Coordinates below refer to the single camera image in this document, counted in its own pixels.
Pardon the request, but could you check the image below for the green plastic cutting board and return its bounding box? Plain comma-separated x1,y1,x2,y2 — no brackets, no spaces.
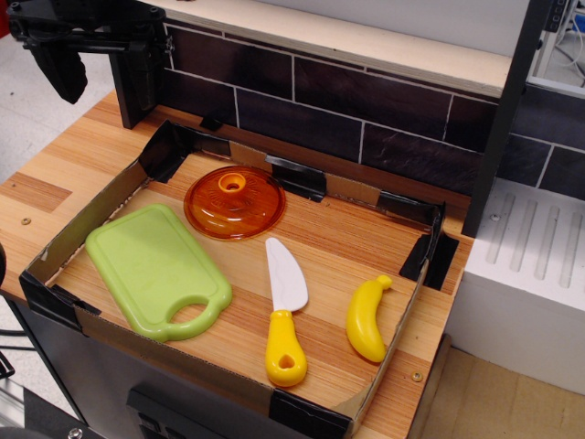
85,204,232,343

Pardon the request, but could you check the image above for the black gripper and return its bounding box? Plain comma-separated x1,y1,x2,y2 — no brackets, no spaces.
7,1,137,104

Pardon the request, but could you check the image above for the cardboard fence with black tape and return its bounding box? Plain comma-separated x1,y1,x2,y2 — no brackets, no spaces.
20,121,463,438

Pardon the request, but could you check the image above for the yellow white toy knife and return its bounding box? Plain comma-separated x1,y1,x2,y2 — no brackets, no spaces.
265,238,308,387

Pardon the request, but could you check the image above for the yellow toy banana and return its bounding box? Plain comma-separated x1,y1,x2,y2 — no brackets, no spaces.
346,274,392,363

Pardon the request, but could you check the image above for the orange transparent pot lid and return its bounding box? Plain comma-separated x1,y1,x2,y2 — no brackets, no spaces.
184,166,286,241

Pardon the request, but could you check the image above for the dark left support post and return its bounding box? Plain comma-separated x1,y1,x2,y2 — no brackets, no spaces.
109,55,156,129

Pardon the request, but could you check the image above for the dark vertical post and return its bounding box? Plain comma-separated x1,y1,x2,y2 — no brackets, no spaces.
462,0,552,238

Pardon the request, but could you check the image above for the light wooden shelf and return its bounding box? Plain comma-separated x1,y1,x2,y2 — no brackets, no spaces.
157,1,511,97

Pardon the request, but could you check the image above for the white toy sink drainboard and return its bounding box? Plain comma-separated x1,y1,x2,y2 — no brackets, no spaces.
446,179,584,393

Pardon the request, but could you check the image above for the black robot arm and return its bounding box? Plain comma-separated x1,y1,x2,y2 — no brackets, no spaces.
7,1,169,111

